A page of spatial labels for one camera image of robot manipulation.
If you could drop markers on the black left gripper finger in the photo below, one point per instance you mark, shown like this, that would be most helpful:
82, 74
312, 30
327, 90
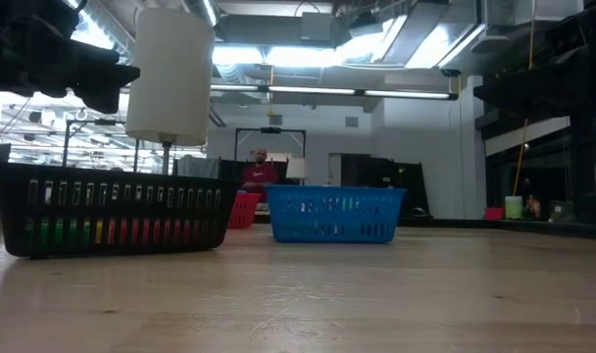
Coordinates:
109, 64
104, 95

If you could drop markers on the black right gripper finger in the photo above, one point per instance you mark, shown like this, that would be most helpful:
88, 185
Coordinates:
518, 78
505, 100

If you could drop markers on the black plastic basket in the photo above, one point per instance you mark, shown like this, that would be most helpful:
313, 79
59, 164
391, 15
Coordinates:
107, 171

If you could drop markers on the red small pieces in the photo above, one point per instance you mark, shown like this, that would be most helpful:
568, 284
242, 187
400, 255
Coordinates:
123, 230

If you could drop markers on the green mini stapler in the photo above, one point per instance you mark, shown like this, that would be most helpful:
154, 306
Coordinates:
59, 231

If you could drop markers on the red mini stapler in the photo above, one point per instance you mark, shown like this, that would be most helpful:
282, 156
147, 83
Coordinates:
168, 230

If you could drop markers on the red plastic basket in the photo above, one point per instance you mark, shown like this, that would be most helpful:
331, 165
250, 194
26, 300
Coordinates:
244, 211

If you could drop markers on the blue plastic basket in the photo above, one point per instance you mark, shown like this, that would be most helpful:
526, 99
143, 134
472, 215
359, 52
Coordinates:
337, 191

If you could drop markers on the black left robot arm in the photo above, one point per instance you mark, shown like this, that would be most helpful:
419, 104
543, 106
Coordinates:
14, 12

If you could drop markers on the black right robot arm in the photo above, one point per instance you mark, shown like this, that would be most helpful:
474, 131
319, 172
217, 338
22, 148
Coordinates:
592, 73

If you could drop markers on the table lamp white cylinder shade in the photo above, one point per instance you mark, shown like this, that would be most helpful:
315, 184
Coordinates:
170, 73

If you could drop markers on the pale green cup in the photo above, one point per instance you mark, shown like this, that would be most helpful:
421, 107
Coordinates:
513, 208

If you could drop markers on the red cup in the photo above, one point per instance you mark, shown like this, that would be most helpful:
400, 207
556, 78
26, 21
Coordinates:
494, 214

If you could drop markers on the grey fabric cover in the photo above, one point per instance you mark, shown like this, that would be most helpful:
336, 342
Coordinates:
197, 167

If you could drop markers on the black cabinets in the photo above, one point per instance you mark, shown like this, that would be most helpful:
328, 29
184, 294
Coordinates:
376, 171

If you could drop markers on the person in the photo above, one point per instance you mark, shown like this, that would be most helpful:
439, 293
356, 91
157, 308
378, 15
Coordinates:
259, 176

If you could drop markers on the long fluorescent light fixture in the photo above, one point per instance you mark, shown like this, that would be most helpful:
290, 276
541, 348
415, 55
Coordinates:
327, 91

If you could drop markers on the grey ceiling unit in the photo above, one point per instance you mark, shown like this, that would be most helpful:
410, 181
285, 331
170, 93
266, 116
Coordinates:
317, 27

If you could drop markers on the small white table lamp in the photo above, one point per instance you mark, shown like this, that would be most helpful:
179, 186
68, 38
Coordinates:
295, 167

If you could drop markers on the black dome camera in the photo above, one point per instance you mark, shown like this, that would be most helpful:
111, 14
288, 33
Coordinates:
450, 72

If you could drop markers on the silver ceiling duct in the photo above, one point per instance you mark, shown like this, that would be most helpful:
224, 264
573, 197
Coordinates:
425, 34

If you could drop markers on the black gantry frame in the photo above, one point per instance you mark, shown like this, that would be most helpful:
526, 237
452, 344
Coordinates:
270, 130

